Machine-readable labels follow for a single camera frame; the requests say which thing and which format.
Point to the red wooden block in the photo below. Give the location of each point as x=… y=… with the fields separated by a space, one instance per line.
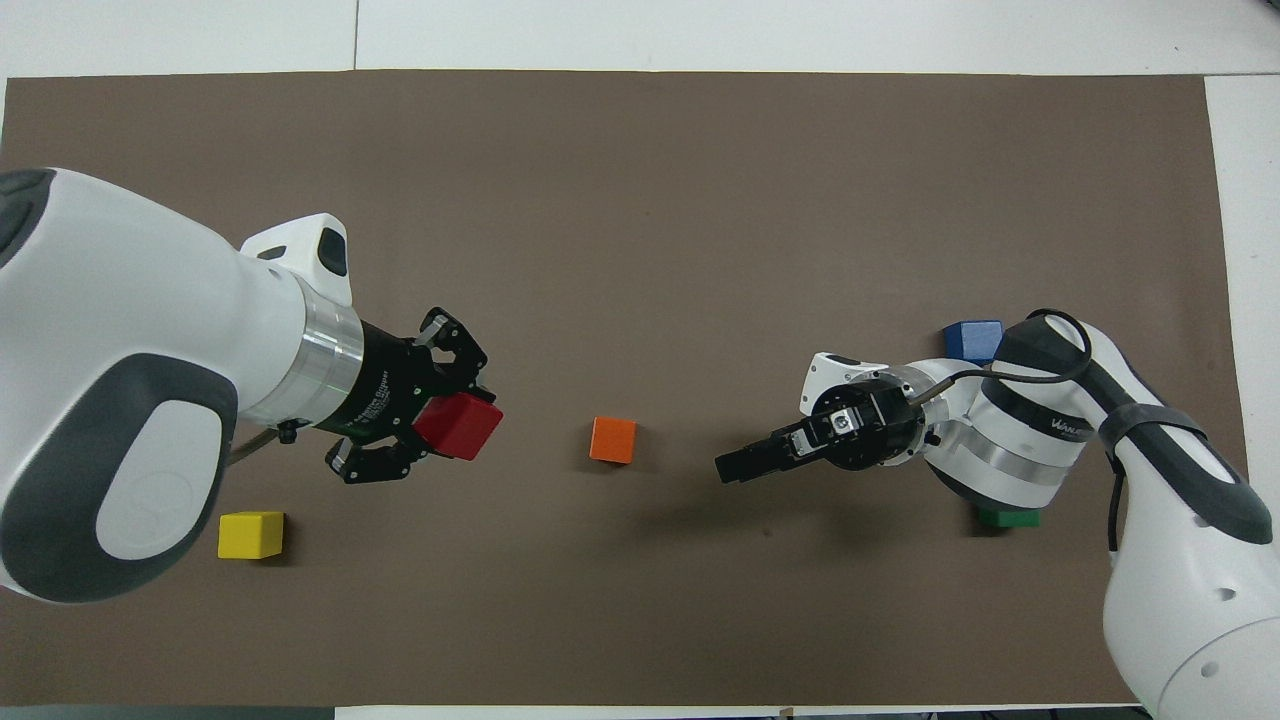
x=460 y=425

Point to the yellow wooden block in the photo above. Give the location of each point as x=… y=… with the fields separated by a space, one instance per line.
x=250 y=535

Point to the green wooden block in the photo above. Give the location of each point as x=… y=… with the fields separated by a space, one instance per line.
x=1010 y=518

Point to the brown table mat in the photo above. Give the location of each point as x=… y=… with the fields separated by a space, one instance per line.
x=640 y=200

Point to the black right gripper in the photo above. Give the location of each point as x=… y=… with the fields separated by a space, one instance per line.
x=865 y=430

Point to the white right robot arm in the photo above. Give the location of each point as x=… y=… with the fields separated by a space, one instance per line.
x=1180 y=600

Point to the orange wooden block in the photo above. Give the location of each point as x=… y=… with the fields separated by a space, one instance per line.
x=612 y=440

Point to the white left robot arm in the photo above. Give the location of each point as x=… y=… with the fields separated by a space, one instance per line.
x=120 y=300

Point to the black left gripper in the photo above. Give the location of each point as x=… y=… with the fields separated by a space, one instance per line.
x=385 y=385

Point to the blue wooden block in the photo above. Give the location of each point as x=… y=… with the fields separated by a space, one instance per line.
x=970 y=338

